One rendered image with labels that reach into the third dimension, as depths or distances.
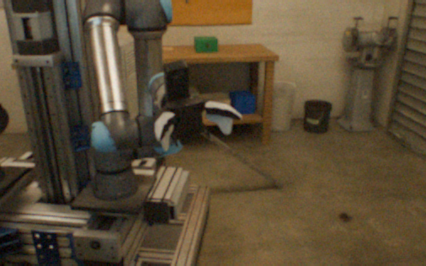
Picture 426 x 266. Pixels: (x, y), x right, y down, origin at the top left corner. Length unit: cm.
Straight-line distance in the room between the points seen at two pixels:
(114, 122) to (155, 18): 34
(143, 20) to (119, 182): 50
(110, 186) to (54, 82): 38
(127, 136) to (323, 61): 352
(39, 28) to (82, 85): 23
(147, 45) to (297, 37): 309
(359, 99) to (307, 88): 56
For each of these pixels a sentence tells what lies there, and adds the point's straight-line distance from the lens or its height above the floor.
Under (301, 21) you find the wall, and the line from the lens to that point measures 411.
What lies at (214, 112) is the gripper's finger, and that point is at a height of 124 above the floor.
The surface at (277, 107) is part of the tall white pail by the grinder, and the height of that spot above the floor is 27.
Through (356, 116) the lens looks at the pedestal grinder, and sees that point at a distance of 420.
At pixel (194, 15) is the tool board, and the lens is 384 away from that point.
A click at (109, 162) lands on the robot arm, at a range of 121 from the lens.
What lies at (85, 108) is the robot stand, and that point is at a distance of 139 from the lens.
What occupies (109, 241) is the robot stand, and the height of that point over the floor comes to 76.
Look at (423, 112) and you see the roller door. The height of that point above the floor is 38.
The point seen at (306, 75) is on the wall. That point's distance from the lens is 424.
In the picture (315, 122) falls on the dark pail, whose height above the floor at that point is 12.
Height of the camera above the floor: 147
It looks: 22 degrees down
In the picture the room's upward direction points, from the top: straight up
